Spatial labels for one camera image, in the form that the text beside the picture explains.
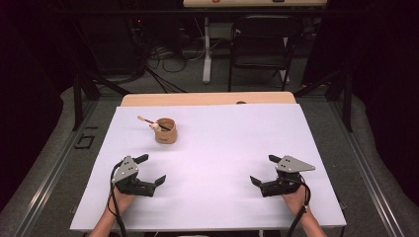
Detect light desk top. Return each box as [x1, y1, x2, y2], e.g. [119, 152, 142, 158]
[182, 0, 329, 9]

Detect white desk leg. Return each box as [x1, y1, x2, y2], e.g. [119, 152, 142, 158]
[202, 17, 212, 85]

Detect light wooden table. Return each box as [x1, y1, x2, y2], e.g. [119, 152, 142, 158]
[120, 91, 297, 108]

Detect person's right hand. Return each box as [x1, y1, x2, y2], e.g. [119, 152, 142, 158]
[281, 185, 311, 217]

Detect floor cables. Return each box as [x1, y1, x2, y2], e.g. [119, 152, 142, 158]
[143, 43, 206, 94]

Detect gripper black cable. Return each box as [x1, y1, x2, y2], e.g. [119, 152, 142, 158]
[108, 163, 129, 237]
[284, 178, 312, 237]

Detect white board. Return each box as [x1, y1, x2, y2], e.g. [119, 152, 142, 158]
[69, 103, 348, 232]

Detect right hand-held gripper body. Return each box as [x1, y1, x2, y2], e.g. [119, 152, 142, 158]
[259, 155, 317, 198]

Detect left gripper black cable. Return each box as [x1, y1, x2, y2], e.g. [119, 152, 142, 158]
[108, 163, 129, 237]

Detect black metal stand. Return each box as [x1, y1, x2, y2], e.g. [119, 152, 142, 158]
[293, 67, 355, 133]
[71, 69, 132, 132]

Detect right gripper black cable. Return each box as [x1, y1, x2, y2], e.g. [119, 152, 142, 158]
[284, 178, 312, 237]

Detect tan wooden cup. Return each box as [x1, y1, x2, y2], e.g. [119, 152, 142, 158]
[149, 117, 179, 145]

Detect person's left hand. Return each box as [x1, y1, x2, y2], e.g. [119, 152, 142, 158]
[109, 187, 136, 217]

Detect black-handled makeup brush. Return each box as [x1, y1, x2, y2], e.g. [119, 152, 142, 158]
[136, 115, 173, 131]

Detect black folding chair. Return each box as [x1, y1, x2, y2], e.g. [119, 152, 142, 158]
[227, 14, 304, 93]

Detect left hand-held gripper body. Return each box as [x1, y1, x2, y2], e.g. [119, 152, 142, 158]
[111, 155, 157, 198]

